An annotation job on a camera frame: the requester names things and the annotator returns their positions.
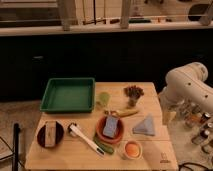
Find grey-blue towel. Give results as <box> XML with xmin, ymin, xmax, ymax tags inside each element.
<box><xmin>132</xmin><ymin>115</ymin><xmax>155</xmax><ymax>136</ymax></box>

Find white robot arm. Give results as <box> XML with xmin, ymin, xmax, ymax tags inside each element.
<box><xmin>158</xmin><ymin>62</ymin><xmax>213</xmax><ymax>125</ymax></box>

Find dried flower bouquet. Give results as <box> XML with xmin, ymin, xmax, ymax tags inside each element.
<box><xmin>124</xmin><ymin>85</ymin><xmax>144</xmax><ymax>107</ymax></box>

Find yellow banana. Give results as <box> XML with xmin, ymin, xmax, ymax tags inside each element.
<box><xmin>104</xmin><ymin>109</ymin><xmax>139</xmax><ymax>117</ymax></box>

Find cup with orange liquid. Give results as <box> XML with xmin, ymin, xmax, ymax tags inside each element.
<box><xmin>124</xmin><ymin>141</ymin><xmax>142</xmax><ymax>160</ymax></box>

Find green cup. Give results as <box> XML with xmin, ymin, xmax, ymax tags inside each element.
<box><xmin>98</xmin><ymin>92</ymin><xmax>110</xmax><ymax>108</ymax></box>

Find orange bowl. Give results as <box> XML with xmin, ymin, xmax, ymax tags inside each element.
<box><xmin>95</xmin><ymin>116</ymin><xmax>124</xmax><ymax>144</ymax></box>

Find green cucumber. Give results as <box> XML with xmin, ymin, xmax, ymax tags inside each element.
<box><xmin>93</xmin><ymin>135</ymin><xmax>114</xmax><ymax>155</ymax></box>

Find green plastic tray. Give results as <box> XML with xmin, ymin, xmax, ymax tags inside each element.
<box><xmin>40</xmin><ymin>77</ymin><xmax>95</xmax><ymax>113</ymax></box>

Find wooden block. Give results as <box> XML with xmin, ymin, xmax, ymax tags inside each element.
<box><xmin>45</xmin><ymin>121</ymin><xmax>56</xmax><ymax>148</ymax></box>

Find black round plate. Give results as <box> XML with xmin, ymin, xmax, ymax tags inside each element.
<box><xmin>37</xmin><ymin>121</ymin><xmax>64</xmax><ymax>148</ymax></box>

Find black stand pole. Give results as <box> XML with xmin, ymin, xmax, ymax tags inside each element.
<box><xmin>12</xmin><ymin>123</ymin><xmax>20</xmax><ymax>171</ymax></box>

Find white handled brush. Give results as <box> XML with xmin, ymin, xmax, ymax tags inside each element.
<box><xmin>68</xmin><ymin>123</ymin><xmax>105</xmax><ymax>156</ymax></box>

